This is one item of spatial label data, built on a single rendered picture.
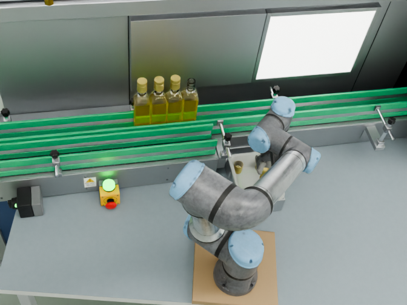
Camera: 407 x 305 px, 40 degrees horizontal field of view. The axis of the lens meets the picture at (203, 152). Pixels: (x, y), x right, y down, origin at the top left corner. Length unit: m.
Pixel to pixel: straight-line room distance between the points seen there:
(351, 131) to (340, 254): 0.53
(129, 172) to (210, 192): 0.73
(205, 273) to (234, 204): 0.63
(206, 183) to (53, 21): 0.82
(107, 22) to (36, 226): 0.76
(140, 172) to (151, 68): 0.38
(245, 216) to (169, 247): 0.68
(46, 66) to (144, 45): 0.35
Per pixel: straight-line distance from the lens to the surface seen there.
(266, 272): 2.01
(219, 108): 2.17
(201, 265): 1.98
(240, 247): 1.77
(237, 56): 2.11
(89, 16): 1.90
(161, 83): 1.93
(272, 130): 1.73
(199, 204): 1.40
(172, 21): 1.94
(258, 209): 1.41
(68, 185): 2.10
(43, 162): 2.01
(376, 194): 2.33
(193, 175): 1.41
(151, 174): 2.10
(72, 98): 2.19
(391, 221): 2.29
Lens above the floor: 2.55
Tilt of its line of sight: 53 degrees down
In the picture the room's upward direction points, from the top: 9 degrees clockwise
